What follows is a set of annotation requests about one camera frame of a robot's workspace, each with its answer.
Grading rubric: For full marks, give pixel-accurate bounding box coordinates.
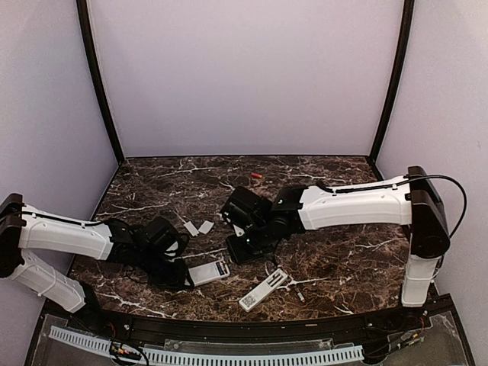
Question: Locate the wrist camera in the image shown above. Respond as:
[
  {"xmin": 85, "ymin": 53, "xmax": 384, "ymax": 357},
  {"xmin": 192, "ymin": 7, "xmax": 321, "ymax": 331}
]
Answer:
[
  {"xmin": 232, "ymin": 224, "xmax": 246, "ymax": 237},
  {"xmin": 163, "ymin": 236, "xmax": 189, "ymax": 262}
]

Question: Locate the grey remote control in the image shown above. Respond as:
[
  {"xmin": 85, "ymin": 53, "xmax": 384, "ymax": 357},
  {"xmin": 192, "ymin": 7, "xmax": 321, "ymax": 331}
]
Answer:
[{"xmin": 189, "ymin": 260, "xmax": 230, "ymax": 287}]

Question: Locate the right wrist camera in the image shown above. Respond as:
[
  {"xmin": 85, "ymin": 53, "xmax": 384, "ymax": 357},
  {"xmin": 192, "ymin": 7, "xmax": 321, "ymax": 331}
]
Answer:
[{"xmin": 232, "ymin": 224, "xmax": 246, "ymax": 237}]

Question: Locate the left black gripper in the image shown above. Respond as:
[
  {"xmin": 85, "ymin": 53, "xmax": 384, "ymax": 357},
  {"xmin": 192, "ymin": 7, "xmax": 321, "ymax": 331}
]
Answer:
[{"xmin": 136, "ymin": 247, "xmax": 194, "ymax": 289}]

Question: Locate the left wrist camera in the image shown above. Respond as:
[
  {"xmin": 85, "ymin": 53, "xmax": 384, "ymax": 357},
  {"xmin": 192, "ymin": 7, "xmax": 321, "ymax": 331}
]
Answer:
[{"xmin": 163, "ymin": 236, "xmax": 189, "ymax": 262}]

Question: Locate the black front rail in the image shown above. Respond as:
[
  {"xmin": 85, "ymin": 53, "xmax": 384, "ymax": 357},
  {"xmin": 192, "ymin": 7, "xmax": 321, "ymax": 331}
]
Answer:
[{"xmin": 69, "ymin": 294, "xmax": 454, "ymax": 344}]

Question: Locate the right black frame post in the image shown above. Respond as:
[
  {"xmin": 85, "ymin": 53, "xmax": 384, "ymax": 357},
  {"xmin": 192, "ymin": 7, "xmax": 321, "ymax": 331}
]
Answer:
[{"xmin": 368, "ymin": 0, "xmax": 415, "ymax": 166}]

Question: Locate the purple AAA battery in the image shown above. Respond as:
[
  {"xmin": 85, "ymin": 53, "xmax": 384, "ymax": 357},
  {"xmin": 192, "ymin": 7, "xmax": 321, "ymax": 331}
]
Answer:
[{"xmin": 215, "ymin": 261, "xmax": 229, "ymax": 278}]

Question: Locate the white slotted cable duct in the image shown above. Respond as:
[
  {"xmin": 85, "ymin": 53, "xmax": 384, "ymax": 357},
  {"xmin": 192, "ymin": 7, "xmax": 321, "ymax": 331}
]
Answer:
[{"xmin": 48, "ymin": 326, "xmax": 364, "ymax": 365}]

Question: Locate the grey remote battery cover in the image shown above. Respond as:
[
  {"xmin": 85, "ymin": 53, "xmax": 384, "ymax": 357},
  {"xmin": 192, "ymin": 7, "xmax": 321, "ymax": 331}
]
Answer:
[{"xmin": 198, "ymin": 220, "xmax": 214, "ymax": 234}]

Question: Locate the white battery cover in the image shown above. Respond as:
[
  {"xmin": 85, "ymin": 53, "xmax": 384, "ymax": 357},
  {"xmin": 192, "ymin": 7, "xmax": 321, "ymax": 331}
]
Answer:
[{"xmin": 184, "ymin": 221, "xmax": 200, "ymax": 236}]

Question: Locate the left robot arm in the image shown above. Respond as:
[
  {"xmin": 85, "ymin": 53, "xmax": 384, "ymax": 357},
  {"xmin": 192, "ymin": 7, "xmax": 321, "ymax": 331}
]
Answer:
[{"xmin": 1, "ymin": 194, "xmax": 194, "ymax": 332}]

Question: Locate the left black frame post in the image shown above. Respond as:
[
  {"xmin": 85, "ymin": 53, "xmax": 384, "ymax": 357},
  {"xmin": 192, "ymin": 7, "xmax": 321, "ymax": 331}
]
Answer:
[{"xmin": 75, "ymin": 0, "xmax": 125, "ymax": 165}]

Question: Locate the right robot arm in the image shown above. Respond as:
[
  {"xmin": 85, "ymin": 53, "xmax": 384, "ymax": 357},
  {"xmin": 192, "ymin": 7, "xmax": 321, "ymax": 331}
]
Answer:
[{"xmin": 220, "ymin": 165, "xmax": 455, "ymax": 331}]

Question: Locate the white slim remote control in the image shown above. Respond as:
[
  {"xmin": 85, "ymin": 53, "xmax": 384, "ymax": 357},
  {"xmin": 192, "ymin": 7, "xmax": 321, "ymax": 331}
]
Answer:
[{"xmin": 238, "ymin": 268, "xmax": 290, "ymax": 313}]

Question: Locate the black frame post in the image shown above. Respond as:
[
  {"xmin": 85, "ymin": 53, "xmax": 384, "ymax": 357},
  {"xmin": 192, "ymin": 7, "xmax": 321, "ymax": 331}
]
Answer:
[
  {"xmin": 368, "ymin": 0, "xmax": 415, "ymax": 166},
  {"xmin": 75, "ymin": 0, "xmax": 125, "ymax": 165}
]

